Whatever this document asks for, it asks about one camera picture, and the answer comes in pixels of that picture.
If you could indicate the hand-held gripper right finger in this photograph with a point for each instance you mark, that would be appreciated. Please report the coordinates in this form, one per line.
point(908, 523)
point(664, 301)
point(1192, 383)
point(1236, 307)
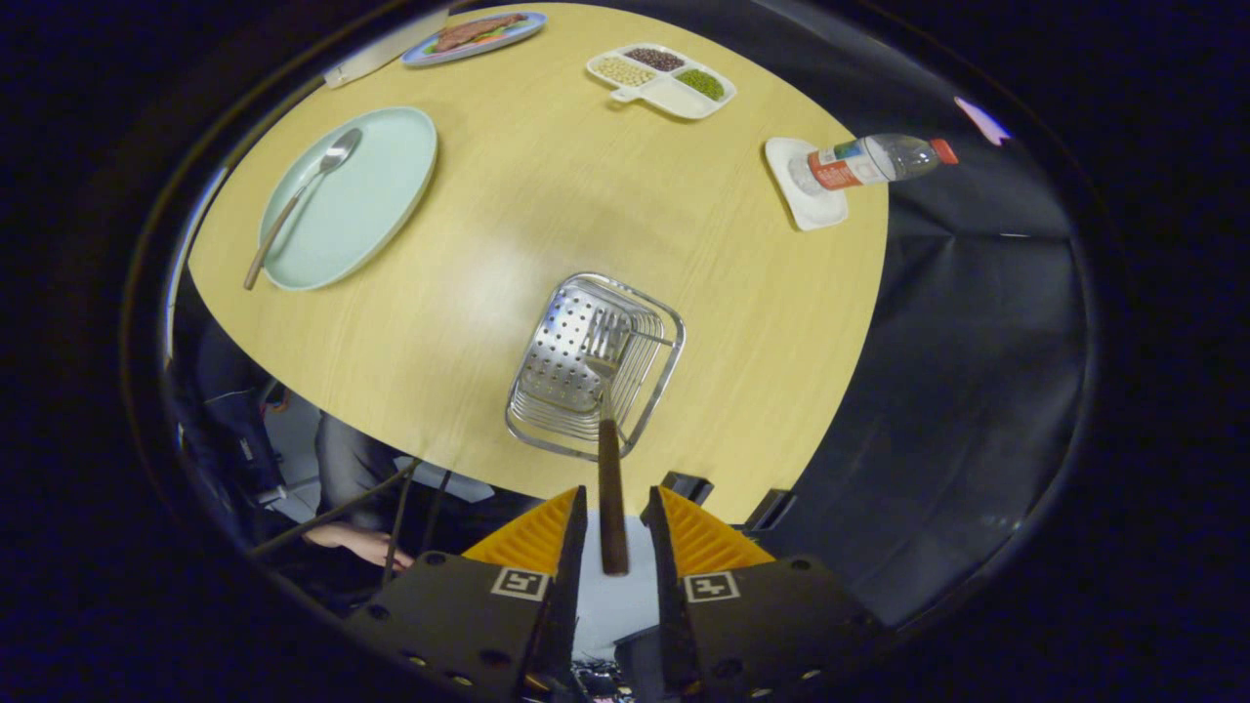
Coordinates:
point(669, 625)

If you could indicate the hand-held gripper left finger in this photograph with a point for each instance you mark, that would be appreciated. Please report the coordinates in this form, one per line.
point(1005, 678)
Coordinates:
point(564, 625)

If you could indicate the person's leg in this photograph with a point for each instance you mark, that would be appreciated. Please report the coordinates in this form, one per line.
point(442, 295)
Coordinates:
point(356, 469)

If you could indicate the black backdrop cloth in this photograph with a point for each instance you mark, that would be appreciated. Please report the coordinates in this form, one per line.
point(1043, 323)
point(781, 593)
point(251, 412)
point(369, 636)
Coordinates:
point(967, 391)

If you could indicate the dark bag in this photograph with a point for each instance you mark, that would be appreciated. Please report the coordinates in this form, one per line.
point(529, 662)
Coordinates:
point(239, 430)

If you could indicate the white square coaster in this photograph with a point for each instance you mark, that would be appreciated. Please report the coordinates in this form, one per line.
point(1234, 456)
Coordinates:
point(815, 210)

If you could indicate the pale green plate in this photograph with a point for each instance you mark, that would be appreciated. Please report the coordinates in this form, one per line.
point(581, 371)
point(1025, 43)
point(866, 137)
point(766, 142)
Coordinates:
point(371, 205)

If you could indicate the clear water bottle red cap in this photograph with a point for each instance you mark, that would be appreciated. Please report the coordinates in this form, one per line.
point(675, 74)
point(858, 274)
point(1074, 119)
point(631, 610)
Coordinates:
point(869, 161)

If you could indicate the white divided dish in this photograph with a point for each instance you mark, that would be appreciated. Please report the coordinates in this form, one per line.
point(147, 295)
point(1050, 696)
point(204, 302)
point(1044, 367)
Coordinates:
point(674, 98)

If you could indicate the green beans pile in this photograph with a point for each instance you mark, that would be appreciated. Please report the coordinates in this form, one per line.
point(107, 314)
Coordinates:
point(701, 84)

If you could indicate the white beans pile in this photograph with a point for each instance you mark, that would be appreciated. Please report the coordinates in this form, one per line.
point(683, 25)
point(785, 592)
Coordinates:
point(625, 71)

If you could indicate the dark red beans pile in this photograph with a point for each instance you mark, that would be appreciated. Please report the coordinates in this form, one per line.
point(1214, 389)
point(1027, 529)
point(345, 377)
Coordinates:
point(654, 59)

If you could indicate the blue plate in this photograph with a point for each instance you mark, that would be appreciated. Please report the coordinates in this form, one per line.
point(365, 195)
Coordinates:
point(518, 31)

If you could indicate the brown steak slice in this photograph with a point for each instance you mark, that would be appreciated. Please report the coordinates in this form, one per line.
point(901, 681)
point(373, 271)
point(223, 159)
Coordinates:
point(474, 31)

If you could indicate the black table bracket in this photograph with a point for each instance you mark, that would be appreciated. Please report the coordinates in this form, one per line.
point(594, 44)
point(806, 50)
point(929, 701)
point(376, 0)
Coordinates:
point(771, 510)
point(687, 485)

